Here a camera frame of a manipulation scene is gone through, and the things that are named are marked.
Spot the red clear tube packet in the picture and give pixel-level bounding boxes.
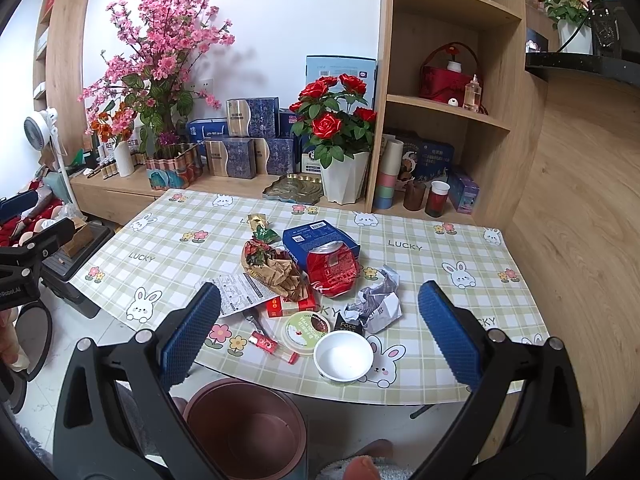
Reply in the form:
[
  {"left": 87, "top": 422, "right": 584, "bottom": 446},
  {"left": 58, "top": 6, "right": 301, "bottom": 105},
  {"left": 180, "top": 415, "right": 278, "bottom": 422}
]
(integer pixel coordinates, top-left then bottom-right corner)
[{"left": 248, "top": 332, "right": 299, "bottom": 365}]

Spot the white printed pouch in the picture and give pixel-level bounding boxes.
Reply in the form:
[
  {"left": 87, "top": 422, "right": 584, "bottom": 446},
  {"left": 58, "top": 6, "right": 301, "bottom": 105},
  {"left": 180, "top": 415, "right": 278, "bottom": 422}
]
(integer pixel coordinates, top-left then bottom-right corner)
[{"left": 204, "top": 273, "right": 278, "bottom": 318}]

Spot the silver foil wrapper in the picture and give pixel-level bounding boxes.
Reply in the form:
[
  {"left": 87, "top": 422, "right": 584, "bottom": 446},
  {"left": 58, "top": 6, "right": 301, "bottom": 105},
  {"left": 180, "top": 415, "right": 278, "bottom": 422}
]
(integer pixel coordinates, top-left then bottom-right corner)
[{"left": 340, "top": 266, "right": 402, "bottom": 335}]

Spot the brown paper bag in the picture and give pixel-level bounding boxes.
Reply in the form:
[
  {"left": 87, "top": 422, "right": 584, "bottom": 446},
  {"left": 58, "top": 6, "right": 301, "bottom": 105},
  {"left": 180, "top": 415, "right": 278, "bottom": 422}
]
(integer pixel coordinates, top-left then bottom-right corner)
[{"left": 241, "top": 238, "right": 308, "bottom": 302}]

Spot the crushed red cola can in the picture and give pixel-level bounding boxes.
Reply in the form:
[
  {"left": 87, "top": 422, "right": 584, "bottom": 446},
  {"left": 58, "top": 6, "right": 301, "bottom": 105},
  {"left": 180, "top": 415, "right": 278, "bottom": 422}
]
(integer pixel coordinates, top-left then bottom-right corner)
[{"left": 306, "top": 243, "right": 359, "bottom": 298}]

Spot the blue coffee box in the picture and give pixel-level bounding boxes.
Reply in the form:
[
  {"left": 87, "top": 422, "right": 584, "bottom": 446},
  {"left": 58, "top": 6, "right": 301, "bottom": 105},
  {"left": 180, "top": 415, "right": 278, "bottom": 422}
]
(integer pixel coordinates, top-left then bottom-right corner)
[{"left": 282, "top": 220, "right": 360, "bottom": 271}]

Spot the brown round trash bin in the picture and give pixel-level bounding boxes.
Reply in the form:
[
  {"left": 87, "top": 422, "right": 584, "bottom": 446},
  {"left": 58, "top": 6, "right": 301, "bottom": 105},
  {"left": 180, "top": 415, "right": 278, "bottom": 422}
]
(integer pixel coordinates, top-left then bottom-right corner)
[{"left": 183, "top": 378, "right": 307, "bottom": 479}]

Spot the left hand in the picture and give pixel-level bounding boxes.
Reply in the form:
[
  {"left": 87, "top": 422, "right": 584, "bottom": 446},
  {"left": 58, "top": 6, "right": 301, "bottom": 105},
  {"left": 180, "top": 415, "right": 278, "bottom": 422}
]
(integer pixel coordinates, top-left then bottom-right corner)
[{"left": 0, "top": 308, "right": 30, "bottom": 372}]

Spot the black plastic spoon in wrapper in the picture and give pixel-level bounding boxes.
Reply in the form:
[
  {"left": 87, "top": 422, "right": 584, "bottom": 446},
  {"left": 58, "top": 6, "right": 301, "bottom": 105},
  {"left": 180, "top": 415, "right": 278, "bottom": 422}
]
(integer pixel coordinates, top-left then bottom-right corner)
[{"left": 243, "top": 308, "right": 271, "bottom": 338}]

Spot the red cigarette pack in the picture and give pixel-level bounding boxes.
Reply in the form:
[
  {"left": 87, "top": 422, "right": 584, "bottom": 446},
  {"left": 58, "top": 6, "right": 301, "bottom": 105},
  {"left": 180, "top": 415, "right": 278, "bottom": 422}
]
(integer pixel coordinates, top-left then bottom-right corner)
[{"left": 265, "top": 295, "right": 318, "bottom": 318}]

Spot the black tissue pack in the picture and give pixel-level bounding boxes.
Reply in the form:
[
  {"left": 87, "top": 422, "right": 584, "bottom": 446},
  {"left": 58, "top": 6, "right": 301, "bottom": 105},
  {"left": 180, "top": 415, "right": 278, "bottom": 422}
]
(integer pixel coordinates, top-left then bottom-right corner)
[{"left": 334, "top": 312, "right": 364, "bottom": 336}]

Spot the red cup white lid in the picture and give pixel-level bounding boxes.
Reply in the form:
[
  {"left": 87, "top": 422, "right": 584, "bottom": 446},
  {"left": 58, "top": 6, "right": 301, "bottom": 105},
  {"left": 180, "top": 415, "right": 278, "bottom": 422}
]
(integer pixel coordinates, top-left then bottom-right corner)
[{"left": 425, "top": 180, "right": 450, "bottom": 218}]

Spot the small blue purple box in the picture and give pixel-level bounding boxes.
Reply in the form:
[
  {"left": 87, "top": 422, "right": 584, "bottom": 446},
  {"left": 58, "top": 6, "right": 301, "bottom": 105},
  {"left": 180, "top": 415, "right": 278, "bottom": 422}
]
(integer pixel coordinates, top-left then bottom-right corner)
[{"left": 448, "top": 171, "right": 480, "bottom": 214}]

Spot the white desk fan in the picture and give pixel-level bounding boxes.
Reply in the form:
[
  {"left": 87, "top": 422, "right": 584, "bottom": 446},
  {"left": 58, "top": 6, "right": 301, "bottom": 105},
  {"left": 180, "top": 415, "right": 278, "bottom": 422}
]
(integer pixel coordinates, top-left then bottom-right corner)
[{"left": 23, "top": 107, "right": 79, "bottom": 208}]

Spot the green gold tea packet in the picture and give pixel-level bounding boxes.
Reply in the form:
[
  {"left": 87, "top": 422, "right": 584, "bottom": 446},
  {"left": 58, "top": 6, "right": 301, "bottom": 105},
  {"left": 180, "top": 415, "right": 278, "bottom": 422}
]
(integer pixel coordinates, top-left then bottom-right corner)
[{"left": 247, "top": 214, "right": 280, "bottom": 244}]

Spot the dark brown cup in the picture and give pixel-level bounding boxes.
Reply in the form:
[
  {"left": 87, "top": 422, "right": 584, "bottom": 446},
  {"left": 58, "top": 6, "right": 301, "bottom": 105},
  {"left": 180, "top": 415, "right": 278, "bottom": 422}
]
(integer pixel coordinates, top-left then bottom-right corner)
[{"left": 404, "top": 180, "right": 426, "bottom": 211}]

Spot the striped planter box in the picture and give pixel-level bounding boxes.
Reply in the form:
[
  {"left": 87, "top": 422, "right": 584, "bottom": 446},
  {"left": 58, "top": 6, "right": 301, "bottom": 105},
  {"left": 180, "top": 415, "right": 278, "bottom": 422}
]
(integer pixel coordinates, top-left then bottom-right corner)
[{"left": 145, "top": 143, "right": 203, "bottom": 191}]

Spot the orange flowers white vase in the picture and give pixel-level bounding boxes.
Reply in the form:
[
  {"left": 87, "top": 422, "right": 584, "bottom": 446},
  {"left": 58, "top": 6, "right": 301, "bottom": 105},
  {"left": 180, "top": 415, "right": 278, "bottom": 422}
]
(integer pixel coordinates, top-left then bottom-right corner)
[{"left": 89, "top": 101, "right": 137, "bottom": 178}]

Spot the gold leaf tray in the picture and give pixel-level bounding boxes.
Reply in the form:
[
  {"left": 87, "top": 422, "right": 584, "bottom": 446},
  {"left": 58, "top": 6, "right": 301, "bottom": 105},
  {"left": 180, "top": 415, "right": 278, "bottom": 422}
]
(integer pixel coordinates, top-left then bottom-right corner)
[{"left": 262, "top": 174, "right": 323, "bottom": 205}]

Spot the stack of pastel cups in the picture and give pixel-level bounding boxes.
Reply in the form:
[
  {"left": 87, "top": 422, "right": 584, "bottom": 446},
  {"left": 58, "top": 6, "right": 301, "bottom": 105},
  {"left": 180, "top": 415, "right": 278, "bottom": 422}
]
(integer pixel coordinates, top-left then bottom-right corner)
[{"left": 373, "top": 139, "right": 404, "bottom": 209}]

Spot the lower left blue gold box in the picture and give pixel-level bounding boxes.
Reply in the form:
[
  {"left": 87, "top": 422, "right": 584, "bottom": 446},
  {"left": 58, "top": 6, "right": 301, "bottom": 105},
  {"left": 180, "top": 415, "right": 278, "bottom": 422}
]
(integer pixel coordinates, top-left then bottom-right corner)
[{"left": 205, "top": 138, "right": 256, "bottom": 179}]

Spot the blue gold box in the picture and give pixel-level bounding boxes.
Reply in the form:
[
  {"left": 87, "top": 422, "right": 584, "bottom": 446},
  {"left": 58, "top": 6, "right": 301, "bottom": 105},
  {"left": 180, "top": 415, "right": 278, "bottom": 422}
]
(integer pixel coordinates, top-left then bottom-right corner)
[
  {"left": 205, "top": 138, "right": 256, "bottom": 179},
  {"left": 254, "top": 138, "right": 295, "bottom": 176},
  {"left": 227, "top": 98, "right": 280, "bottom": 139}
]

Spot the wooden shelf unit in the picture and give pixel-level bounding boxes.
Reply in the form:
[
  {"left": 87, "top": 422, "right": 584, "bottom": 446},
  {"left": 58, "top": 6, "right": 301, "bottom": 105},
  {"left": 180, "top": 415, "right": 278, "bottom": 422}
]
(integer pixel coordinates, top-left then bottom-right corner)
[{"left": 375, "top": 0, "right": 546, "bottom": 229}]

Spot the lower right blue gold box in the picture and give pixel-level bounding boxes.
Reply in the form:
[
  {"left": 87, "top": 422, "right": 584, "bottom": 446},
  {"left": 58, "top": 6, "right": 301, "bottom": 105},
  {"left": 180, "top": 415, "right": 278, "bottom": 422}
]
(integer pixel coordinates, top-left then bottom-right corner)
[{"left": 254, "top": 138, "right": 295, "bottom": 176}]

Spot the flat blue box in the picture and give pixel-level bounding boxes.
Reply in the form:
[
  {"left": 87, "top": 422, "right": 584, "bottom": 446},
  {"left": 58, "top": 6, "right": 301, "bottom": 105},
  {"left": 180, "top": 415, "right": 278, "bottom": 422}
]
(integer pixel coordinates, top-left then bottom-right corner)
[{"left": 186, "top": 118, "right": 229, "bottom": 143}]

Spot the navy box white label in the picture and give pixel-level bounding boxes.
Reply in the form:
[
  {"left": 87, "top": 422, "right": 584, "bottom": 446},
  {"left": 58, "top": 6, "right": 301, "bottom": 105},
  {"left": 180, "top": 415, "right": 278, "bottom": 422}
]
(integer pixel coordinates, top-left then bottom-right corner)
[{"left": 299, "top": 134, "right": 321, "bottom": 176}]

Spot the upper blue gold box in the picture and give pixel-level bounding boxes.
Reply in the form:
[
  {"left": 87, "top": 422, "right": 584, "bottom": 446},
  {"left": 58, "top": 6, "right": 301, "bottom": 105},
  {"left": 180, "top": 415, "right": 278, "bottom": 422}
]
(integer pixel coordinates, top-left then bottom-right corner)
[{"left": 227, "top": 98, "right": 280, "bottom": 139}]

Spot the small glass bottle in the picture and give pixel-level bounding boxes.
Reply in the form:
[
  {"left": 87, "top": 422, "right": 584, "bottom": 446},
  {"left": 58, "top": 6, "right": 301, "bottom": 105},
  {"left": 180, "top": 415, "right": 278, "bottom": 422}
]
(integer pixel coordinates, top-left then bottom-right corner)
[{"left": 463, "top": 74, "right": 482, "bottom": 113}]

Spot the red rose plant white pot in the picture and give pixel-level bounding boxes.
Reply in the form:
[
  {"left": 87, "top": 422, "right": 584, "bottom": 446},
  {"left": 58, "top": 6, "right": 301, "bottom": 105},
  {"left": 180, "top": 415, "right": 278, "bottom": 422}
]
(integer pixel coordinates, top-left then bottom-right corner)
[{"left": 290, "top": 74, "right": 376, "bottom": 205}]

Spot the red gift basket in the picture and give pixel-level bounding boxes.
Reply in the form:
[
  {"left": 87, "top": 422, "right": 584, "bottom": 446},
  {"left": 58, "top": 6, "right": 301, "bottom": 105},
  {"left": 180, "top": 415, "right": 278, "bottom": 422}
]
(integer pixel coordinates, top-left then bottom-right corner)
[{"left": 418, "top": 41, "right": 484, "bottom": 105}]

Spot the pink blossom plant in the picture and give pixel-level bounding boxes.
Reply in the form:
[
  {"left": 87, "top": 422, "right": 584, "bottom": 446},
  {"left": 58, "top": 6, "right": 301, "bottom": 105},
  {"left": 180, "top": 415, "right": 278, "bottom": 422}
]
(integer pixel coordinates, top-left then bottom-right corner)
[{"left": 78, "top": 0, "right": 234, "bottom": 158}]

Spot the light blue tall box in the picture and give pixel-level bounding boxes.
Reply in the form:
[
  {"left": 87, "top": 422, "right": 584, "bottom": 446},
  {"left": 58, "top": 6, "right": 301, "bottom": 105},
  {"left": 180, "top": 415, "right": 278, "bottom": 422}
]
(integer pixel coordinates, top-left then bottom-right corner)
[{"left": 305, "top": 55, "right": 378, "bottom": 108}]

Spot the peach rose plant white pot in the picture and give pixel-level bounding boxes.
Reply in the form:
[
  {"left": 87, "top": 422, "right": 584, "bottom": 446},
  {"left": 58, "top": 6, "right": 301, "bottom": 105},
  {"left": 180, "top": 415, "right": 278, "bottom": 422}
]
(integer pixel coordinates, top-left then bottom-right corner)
[{"left": 537, "top": 0, "right": 597, "bottom": 55}]

